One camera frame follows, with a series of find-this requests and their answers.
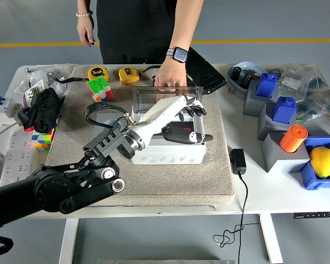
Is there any person's left hand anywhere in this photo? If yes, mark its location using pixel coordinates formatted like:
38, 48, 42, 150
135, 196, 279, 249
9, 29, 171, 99
155, 56, 188, 101

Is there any person's right hand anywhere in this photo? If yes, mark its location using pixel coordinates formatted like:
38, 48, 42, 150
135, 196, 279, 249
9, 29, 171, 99
76, 16, 96, 47

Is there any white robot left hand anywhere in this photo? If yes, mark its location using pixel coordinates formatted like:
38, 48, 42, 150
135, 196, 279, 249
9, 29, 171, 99
126, 95, 214, 145

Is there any clear hinged box lid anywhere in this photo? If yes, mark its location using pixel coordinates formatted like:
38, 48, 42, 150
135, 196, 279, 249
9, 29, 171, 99
130, 85, 204, 118

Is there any white plastic junction box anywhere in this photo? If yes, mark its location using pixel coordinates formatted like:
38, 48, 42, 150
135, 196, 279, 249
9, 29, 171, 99
129, 107, 207, 165

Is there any orange cylinder battery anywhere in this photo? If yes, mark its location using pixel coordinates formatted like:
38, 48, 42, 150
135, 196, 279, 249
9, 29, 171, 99
279, 125, 309, 153

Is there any smart wrist watch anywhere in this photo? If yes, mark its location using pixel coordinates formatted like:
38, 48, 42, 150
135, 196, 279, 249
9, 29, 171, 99
166, 47, 188, 63

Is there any yellow tape measure black clip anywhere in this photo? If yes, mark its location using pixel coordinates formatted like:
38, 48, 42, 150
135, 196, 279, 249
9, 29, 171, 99
118, 67, 140, 85

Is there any yellow tape measure round label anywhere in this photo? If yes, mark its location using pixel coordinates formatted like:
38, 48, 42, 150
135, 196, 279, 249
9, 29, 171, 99
87, 65, 110, 83

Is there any person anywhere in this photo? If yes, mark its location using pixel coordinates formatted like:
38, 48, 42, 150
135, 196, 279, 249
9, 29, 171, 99
96, 0, 179, 65

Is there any Rubik's cube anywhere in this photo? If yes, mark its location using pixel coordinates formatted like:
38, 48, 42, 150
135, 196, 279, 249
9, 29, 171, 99
87, 76, 113, 103
31, 128, 56, 151

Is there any grey-brown table mat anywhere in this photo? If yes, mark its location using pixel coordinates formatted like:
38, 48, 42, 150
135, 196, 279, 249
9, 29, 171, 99
45, 65, 235, 207

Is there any light blue dish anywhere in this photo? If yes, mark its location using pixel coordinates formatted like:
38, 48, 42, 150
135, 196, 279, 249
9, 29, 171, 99
227, 61, 269, 91

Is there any grey holder block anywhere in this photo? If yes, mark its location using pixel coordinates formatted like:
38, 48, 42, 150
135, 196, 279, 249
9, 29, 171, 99
261, 131, 311, 174
257, 102, 298, 141
242, 80, 278, 118

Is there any black cloth bundle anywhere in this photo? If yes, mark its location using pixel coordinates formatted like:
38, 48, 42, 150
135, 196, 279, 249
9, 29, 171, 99
18, 87, 63, 133

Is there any black power adapter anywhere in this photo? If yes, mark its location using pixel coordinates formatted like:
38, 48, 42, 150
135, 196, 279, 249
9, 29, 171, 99
229, 148, 248, 175

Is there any blue plastic bottle block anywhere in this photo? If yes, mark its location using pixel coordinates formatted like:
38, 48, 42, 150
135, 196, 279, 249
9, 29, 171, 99
272, 96, 297, 124
256, 73, 278, 99

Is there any white socket adapter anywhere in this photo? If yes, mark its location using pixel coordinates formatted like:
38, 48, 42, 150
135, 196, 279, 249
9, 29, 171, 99
5, 100, 24, 120

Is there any white blue circuit breaker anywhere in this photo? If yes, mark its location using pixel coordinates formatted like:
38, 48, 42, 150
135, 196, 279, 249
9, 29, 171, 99
0, 96, 14, 118

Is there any clear plastic bag of parts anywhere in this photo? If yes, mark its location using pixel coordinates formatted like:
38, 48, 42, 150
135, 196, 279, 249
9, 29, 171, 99
279, 64, 320, 94
302, 90, 330, 138

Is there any white power strip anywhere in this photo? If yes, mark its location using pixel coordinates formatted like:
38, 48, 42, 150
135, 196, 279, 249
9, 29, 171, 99
0, 128, 49, 190

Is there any white table leg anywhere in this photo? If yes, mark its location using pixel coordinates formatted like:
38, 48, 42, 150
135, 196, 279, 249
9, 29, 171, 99
258, 213, 284, 263
58, 218, 79, 264

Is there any blue plastic bin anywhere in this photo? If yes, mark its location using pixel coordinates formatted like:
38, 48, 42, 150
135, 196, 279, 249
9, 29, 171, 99
299, 136, 330, 190

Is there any yellow lemon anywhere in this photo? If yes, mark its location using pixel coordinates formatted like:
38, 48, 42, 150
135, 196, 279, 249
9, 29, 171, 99
309, 147, 330, 178

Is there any black table control panel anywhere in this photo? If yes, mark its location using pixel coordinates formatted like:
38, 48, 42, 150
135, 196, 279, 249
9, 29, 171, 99
293, 211, 330, 219

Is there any black floodlight cable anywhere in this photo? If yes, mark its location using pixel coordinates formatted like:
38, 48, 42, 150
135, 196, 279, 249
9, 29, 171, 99
139, 63, 163, 75

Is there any black tape measure strap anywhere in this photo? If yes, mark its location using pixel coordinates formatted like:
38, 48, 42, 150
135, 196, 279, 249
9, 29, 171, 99
54, 76, 90, 85

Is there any black adapter cord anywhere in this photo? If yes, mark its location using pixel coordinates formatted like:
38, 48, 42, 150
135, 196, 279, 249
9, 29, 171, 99
212, 173, 261, 264

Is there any white power cord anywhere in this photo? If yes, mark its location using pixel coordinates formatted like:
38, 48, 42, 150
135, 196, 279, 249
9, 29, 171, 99
0, 120, 21, 149

